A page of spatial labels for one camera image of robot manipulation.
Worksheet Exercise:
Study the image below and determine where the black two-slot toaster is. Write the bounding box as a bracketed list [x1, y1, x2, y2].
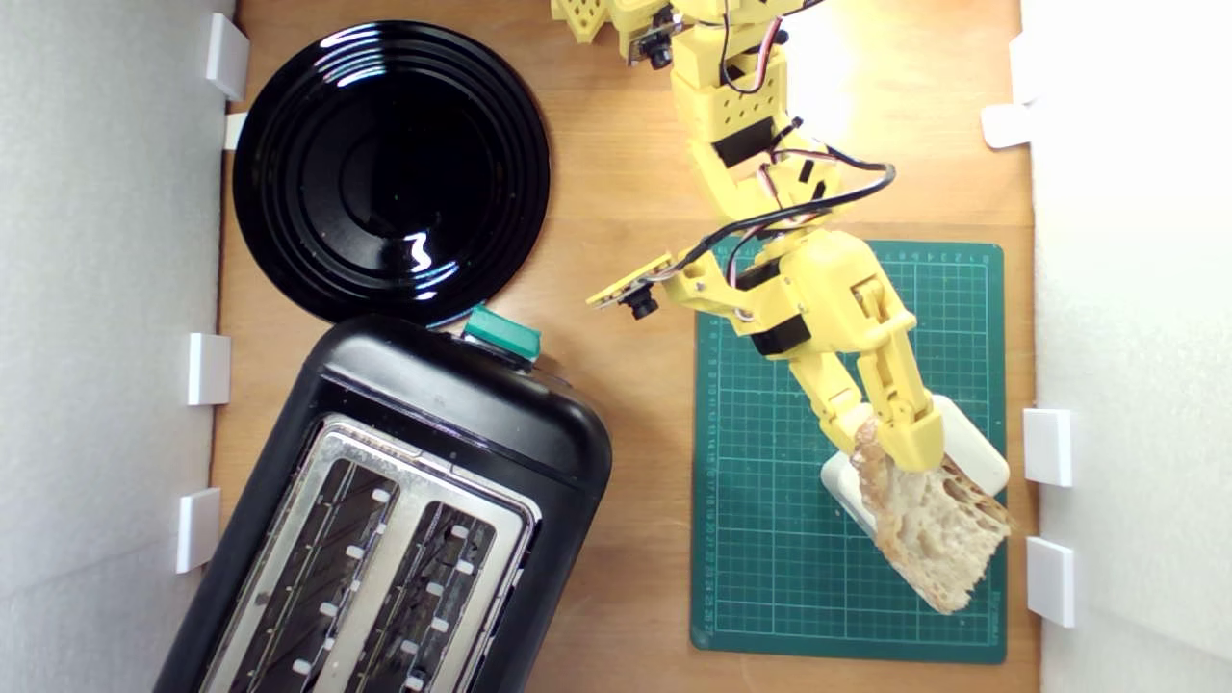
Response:
[154, 313, 614, 693]

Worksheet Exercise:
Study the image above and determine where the white square block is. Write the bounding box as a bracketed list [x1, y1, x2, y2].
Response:
[820, 393, 1012, 538]

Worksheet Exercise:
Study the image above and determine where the green toaster lever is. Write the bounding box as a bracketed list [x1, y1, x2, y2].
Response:
[462, 304, 543, 365]

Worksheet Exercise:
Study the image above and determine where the green cutting mat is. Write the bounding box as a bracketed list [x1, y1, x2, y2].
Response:
[690, 234, 1009, 665]

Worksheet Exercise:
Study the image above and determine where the brown bread slice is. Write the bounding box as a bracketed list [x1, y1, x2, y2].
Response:
[850, 419, 1014, 615]

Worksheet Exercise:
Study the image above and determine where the black round plate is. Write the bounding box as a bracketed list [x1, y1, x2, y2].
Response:
[232, 19, 552, 326]

